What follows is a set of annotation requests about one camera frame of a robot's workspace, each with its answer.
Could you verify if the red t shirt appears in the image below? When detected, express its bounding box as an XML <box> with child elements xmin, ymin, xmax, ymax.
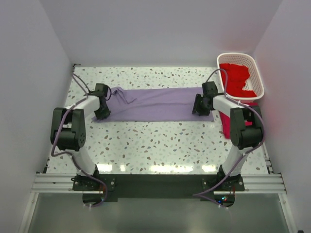
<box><xmin>220</xmin><ymin>63</ymin><xmax>257</xmax><ymax>98</ymax></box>

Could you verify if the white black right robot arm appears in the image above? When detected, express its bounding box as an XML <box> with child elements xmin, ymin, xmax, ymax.
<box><xmin>192</xmin><ymin>82</ymin><xmax>264</xmax><ymax>180</ymax></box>

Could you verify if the purple t shirt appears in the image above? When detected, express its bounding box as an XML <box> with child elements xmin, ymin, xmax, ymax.
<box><xmin>93</xmin><ymin>87</ymin><xmax>214</xmax><ymax>123</ymax></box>

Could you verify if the white perforated plastic basket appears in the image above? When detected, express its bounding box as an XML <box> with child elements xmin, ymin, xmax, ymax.
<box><xmin>217</xmin><ymin>52</ymin><xmax>265</xmax><ymax>103</ymax></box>

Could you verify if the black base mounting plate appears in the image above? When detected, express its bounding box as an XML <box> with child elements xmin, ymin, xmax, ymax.
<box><xmin>71</xmin><ymin>174</ymin><xmax>245</xmax><ymax>206</ymax></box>

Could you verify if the aluminium right side rail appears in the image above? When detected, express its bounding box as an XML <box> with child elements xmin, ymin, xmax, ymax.
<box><xmin>261</xmin><ymin>143</ymin><xmax>274</xmax><ymax>174</ymax></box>

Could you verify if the folded pink t shirt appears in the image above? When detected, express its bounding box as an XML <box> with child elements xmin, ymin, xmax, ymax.
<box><xmin>216</xmin><ymin>99</ymin><xmax>249</xmax><ymax>139</ymax></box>

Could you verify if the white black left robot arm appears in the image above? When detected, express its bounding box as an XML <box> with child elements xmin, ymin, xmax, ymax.
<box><xmin>50</xmin><ymin>83</ymin><xmax>112</xmax><ymax>179</ymax></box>

